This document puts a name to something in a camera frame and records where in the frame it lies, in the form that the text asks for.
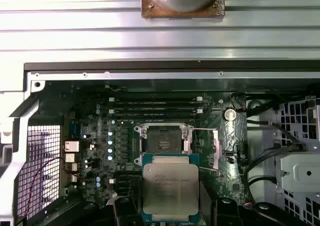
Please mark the perforated metal drive cage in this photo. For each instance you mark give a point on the perforated metal drive cage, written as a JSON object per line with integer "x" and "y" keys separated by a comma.
{"x": 297, "y": 172}

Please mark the silver CPU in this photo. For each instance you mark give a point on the silver CPU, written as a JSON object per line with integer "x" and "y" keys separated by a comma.
{"x": 170, "y": 183}

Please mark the round coin battery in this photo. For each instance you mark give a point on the round coin battery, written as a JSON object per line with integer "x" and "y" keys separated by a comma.
{"x": 230, "y": 114}

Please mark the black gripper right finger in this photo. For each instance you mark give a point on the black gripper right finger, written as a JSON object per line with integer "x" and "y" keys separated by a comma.
{"x": 227, "y": 211}

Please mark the square brown base plate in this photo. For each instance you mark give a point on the square brown base plate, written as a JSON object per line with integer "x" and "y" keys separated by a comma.
{"x": 150, "y": 13}

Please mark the black PC case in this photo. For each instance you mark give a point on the black PC case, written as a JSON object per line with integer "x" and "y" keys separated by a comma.
{"x": 150, "y": 66}

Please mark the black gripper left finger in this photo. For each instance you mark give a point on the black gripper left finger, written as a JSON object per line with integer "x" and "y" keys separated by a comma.
{"x": 125, "y": 211}

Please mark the internal USB port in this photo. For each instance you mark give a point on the internal USB port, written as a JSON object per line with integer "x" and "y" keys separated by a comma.
{"x": 229, "y": 156}

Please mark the CPU socket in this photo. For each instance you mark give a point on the CPU socket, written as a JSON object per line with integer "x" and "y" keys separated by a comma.
{"x": 155, "y": 135}

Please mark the blue serial port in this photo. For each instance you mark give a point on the blue serial port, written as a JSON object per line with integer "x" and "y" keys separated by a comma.
{"x": 74, "y": 129}

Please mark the green motherboard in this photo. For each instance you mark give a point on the green motherboard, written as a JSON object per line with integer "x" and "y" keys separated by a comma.
{"x": 225, "y": 181}

